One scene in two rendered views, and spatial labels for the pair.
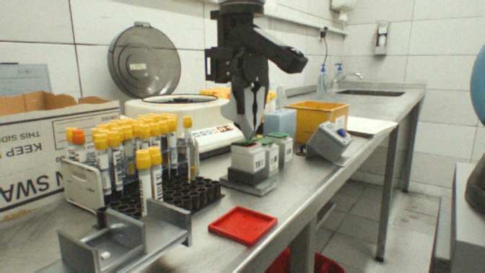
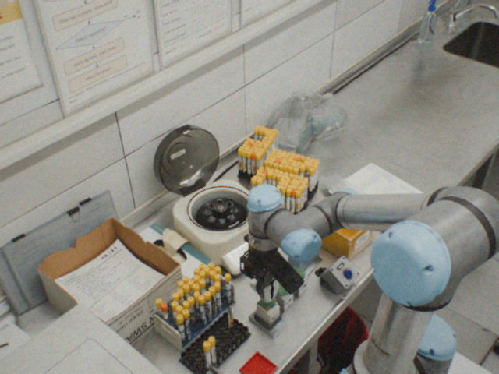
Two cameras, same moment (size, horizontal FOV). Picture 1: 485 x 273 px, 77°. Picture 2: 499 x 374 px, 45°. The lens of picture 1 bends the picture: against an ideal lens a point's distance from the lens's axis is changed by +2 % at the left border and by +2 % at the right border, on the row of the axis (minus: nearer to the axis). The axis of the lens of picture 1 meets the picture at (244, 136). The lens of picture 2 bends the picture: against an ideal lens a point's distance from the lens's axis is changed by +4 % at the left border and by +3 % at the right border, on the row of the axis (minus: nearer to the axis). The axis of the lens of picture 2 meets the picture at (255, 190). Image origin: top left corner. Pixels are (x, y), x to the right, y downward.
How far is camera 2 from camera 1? 1.16 m
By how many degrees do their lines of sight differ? 28
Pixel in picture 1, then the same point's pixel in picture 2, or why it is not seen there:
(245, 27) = (265, 261)
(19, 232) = not seen: hidden behind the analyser
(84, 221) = (172, 354)
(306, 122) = (330, 238)
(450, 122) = not seen: outside the picture
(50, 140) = (146, 306)
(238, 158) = (260, 312)
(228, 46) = (255, 258)
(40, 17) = (100, 152)
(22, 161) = (135, 322)
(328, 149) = (334, 285)
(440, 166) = not seen: outside the picture
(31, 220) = (143, 351)
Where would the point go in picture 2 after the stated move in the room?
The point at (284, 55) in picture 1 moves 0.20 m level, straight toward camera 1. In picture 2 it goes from (287, 287) to (267, 361)
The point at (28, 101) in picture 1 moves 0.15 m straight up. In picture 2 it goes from (104, 228) to (93, 188)
